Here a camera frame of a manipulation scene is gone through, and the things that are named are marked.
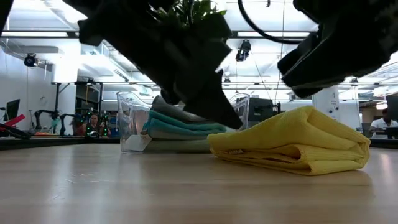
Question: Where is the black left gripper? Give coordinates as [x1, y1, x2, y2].
[102, 9, 243, 130]

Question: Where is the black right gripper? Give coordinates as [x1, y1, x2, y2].
[277, 9, 398, 99]

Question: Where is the grey microfiber towel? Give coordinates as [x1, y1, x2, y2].
[151, 95, 212, 123]

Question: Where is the teal microfiber towel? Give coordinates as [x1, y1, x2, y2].
[142, 109, 228, 137]

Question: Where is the light blue microfiber towel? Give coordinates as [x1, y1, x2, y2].
[145, 128, 238, 141]

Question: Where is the pale green microfiber towel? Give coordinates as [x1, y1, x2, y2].
[143, 138, 213, 153]

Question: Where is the yellow microfiber towel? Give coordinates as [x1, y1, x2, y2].
[207, 105, 371, 177]

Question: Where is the white pillar kiosk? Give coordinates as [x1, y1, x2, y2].
[312, 86, 340, 121]

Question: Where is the long ceiling light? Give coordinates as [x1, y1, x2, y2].
[0, 31, 68, 38]
[238, 31, 311, 38]

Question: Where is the clear plastic bin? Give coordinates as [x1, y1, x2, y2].
[116, 90, 251, 153]

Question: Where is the black equipment rack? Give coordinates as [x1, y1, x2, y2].
[248, 97, 282, 124]

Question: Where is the dark computer monitor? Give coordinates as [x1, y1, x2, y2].
[386, 94, 398, 121]
[5, 98, 21, 122]

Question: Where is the green leafy plant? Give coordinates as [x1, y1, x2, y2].
[149, 0, 228, 29]

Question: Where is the person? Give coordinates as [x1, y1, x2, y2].
[83, 113, 111, 138]
[369, 108, 398, 139]

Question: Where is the black background table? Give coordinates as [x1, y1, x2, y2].
[51, 81, 104, 131]

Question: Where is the red slanted bar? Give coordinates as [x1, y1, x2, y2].
[3, 114, 29, 128]

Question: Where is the black ceiling-hung camera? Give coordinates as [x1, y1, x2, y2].
[24, 53, 39, 68]
[235, 39, 252, 63]

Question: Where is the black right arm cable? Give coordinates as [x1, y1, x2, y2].
[238, 0, 305, 45]

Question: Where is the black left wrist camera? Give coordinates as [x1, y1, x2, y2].
[77, 18, 105, 47]

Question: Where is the black metal table frame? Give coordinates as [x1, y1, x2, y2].
[0, 136, 398, 151]

